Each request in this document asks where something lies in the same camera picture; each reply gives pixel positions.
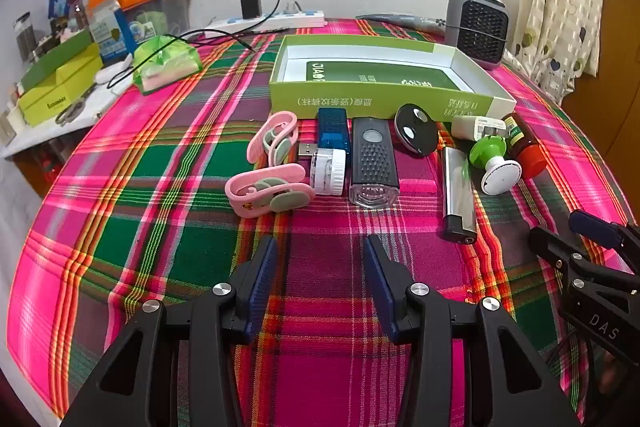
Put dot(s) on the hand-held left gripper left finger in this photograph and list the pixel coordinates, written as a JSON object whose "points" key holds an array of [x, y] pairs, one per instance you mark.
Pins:
{"points": [[260, 287]]}

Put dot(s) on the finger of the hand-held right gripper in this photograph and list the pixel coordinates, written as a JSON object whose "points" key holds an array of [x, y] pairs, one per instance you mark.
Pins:
{"points": [[547, 242], [592, 227]]}

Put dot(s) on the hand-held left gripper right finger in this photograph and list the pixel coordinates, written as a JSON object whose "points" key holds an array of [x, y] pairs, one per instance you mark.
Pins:
{"points": [[380, 287]]}

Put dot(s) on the green and white spool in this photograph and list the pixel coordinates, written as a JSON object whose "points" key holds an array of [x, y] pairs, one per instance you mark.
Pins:
{"points": [[500, 179]]}

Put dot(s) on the brown bottle red cap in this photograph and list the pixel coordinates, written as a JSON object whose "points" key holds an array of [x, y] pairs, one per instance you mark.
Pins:
{"points": [[530, 157]]}

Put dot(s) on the pink plastic clip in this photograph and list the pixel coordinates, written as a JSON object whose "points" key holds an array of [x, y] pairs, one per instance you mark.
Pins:
{"points": [[237, 189], [256, 147]]}

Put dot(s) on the silver lighter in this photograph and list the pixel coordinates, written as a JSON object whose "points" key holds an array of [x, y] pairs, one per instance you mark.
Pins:
{"points": [[457, 197]]}

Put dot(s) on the small white lidded jar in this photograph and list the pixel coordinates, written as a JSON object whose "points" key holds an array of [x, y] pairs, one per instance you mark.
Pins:
{"points": [[340, 172]]}

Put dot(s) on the black bike light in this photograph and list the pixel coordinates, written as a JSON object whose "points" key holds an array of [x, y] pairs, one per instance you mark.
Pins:
{"points": [[372, 162]]}

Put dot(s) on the white charger plug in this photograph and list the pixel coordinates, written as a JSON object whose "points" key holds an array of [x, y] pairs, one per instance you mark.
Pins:
{"points": [[472, 127]]}

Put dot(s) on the green cardboard box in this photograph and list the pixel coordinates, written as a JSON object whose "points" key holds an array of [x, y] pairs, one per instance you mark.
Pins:
{"points": [[350, 107]]}

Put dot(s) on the pink green plaid blanket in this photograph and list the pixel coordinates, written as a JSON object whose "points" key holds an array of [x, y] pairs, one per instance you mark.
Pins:
{"points": [[175, 207]]}

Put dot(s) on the black round remote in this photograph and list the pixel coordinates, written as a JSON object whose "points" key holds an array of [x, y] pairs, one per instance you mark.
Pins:
{"points": [[415, 142]]}

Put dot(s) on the blue usb device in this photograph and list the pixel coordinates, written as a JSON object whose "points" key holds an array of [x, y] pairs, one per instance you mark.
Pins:
{"points": [[332, 127]]}

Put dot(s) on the wooden cabinet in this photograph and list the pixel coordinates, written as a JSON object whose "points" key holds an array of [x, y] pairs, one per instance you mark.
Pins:
{"points": [[620, 57]]}

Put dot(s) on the patterned curtain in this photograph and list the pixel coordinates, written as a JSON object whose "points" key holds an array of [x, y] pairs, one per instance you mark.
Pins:
{"points": [[560, 7]]}

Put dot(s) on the grey fan heater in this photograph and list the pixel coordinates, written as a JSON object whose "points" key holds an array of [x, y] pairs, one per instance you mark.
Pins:
{"points": [[480, 27]]}

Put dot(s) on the green plastic bag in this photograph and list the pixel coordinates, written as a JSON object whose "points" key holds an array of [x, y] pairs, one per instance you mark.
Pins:
{"points": [[165, 57]]}

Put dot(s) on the scissors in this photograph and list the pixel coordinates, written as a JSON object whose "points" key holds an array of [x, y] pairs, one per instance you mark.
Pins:
{"points": [[70, 112]]}

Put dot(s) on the white rounded object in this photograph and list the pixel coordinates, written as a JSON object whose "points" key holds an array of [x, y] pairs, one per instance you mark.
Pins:
{"points": [[112, 71]]}

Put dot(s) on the white power strip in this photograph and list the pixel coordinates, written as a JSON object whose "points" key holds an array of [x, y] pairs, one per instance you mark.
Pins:
{"points": [[290, 19]]}

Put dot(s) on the white side table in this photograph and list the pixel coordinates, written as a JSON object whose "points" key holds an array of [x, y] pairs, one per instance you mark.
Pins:
{"points": [[30, 142]]}

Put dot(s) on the yellow-green cardboard box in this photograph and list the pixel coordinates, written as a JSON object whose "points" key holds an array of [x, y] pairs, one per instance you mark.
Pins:
{"points": [[55, 102]]}

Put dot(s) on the black power adapter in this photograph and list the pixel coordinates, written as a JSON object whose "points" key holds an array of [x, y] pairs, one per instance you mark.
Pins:
{"points": [[251, 4]]}

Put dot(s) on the blue and white carton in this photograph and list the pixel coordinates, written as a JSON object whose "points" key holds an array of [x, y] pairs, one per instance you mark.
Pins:
{"points": [[112, 37]]}

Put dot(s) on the dark green flat box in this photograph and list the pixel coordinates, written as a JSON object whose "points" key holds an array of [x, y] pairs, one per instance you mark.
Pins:
{"points": [[55, 57]]}

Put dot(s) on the glass jar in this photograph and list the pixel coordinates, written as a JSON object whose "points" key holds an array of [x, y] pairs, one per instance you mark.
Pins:
{"points": [[25, 37]]}

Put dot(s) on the small blue box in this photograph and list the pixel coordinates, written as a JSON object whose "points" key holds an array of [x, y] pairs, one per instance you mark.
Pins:
{"points": [[58, 4]]}

